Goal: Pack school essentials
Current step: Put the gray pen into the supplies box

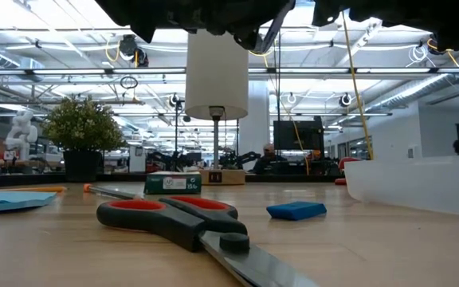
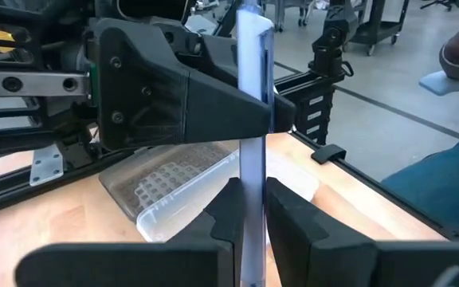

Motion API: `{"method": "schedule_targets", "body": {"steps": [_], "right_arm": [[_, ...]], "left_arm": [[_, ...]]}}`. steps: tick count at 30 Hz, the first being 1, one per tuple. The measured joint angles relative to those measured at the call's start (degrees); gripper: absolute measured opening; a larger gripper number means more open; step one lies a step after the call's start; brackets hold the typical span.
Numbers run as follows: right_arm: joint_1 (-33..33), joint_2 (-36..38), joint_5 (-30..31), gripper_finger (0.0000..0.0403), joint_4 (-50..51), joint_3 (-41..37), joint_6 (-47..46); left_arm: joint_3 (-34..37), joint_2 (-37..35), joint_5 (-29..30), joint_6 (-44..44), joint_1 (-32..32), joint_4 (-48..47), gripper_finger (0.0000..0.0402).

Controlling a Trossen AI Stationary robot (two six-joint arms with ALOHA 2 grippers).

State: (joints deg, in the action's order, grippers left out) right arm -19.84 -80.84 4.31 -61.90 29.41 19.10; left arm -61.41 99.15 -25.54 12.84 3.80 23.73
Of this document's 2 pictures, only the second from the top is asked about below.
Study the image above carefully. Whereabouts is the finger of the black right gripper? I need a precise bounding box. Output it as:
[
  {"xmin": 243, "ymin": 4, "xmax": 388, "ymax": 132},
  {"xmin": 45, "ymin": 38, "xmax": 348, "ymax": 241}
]
[
  {"xmin": 89, "ymin": 18, "xmax": 273, "ymax": 151},
  {"xmin": 189, "ymin": 33, "xmax": 296, "ymax": 135}
]

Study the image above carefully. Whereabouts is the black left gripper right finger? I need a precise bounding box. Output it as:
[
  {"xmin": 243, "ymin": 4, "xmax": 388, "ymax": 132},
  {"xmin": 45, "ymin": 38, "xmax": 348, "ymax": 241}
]
[{"xmin": 265, "ymin": 177, "xmax": 459, "ymax": 287}]

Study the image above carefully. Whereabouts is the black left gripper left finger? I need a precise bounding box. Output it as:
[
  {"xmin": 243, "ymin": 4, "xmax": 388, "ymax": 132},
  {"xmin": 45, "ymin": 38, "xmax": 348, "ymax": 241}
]
[{"xmin": 14, "ymin": 177, "xmax": 243, "ymax": 287}]

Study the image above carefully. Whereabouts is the white pen with blue cap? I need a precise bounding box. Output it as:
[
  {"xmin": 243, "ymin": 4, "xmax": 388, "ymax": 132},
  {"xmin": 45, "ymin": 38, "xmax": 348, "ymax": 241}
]
[{"xmin": 235, "ymin": 0, "xmax": 275, "ymax": 287}]

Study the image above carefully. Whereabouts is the clear plastic bin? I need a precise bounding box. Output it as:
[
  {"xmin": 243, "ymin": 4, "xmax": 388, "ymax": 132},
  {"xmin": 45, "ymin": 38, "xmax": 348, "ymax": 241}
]
[{"xmin": 98, "ymin": 140, "xmax": 320, "ymax": 243}]

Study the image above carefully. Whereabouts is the grey wheeled stand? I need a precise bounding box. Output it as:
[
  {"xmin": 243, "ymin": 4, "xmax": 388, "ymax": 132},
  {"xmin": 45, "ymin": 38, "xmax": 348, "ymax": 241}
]
[{"xmin": 261, "ymin": 0, "xmax": 314, "ymax": 33}]

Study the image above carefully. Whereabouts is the black plastic clip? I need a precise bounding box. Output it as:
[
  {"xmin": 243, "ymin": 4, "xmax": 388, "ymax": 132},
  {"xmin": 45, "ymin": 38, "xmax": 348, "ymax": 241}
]
[{"xmin": 311, "ymin": 143, "xmax": 347, "ymax": 165}]

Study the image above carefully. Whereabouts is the black wheeled cart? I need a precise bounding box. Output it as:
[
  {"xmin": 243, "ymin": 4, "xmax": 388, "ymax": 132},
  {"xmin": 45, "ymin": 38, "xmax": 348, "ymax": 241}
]
[{"xmin": 348, "ymin": 0, "xmax": 410, "ymax": 57}]

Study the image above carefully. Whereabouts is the pale chair armrest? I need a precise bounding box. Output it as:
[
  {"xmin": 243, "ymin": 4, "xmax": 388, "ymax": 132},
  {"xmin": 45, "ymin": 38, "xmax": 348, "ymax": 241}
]
[{"xmin": 418, "ymin": 69, "xmax": 459, "ymax": 140}]

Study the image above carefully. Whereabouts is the black chair base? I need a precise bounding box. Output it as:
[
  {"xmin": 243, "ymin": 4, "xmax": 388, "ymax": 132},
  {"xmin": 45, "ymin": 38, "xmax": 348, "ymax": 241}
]
[{"xmin": 420, "ymin": 0, "xmax": 459, "ymax": 11}]

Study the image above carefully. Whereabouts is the silver metal bracket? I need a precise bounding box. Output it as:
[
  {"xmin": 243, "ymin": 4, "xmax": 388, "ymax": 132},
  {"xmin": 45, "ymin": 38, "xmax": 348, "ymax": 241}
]
[{"xmin": 29, "ymin": 143, "xmax": 65, "ymax": 187}]

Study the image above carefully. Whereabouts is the black post with white labels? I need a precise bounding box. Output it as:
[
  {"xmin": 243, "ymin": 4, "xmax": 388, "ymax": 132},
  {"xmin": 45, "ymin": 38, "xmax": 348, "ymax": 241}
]
[{"xmin": 275, "ymin": 71, "xmax": 337, "ymax": 145}]

